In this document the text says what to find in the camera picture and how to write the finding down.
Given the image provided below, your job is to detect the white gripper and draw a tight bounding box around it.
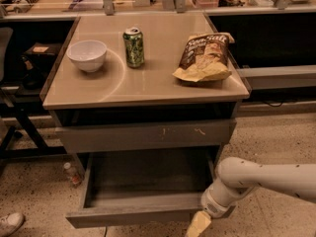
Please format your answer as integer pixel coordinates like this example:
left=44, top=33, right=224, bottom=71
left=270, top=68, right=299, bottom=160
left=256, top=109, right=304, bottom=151
left=185, top=192, right=228, bottom=237

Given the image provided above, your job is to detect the grey drawer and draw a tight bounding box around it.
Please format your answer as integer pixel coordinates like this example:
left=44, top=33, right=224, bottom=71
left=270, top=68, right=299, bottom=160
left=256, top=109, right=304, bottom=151
left=56, top=118, right=236, bottom=153
left=66, top=147, right=216, bottom=228

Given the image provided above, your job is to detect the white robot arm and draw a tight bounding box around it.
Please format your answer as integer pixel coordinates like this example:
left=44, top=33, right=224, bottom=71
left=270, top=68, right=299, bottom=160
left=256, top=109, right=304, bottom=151
left=185, top=157, right=316, bottom=237

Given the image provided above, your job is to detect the grey top drawer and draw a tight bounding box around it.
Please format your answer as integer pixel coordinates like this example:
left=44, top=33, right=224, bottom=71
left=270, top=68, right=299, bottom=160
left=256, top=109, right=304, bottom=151
left=56, top=118, right=236, bottom=153

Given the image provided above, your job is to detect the grey drawer cabinet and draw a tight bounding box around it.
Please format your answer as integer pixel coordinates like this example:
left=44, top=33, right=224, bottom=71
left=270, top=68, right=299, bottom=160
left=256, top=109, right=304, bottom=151
left=39, top=11, right=252, bottom=156

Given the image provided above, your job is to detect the plastic water bottle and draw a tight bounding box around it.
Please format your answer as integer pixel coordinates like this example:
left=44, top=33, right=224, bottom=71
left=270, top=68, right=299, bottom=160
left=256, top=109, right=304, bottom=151
left=63, top=162, right=82, bottom=186

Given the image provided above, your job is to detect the brown chip bag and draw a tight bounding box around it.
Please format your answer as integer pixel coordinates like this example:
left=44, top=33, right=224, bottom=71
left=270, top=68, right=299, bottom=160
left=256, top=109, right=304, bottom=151
left=173, top=33, right=234, bottom=83

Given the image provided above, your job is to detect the white sneaker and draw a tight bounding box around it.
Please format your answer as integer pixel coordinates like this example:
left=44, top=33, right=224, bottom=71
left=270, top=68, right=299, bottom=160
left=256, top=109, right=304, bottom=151
left=0, top=212, right=25, bottom=237

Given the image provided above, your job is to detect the green soda can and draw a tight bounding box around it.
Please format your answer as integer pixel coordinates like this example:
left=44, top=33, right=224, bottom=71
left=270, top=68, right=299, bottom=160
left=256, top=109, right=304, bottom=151
left=122, top=27, right=144, bottom=68

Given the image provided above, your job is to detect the white bowl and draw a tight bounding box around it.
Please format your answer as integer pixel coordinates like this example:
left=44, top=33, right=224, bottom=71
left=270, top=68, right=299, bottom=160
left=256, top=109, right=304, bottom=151
left=66, top=39, right=108, bottom=72

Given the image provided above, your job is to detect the black box with label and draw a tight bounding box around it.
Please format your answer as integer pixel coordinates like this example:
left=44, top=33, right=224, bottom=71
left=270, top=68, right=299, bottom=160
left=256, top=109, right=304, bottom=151
left=24, top=42, right=62, bottom=56

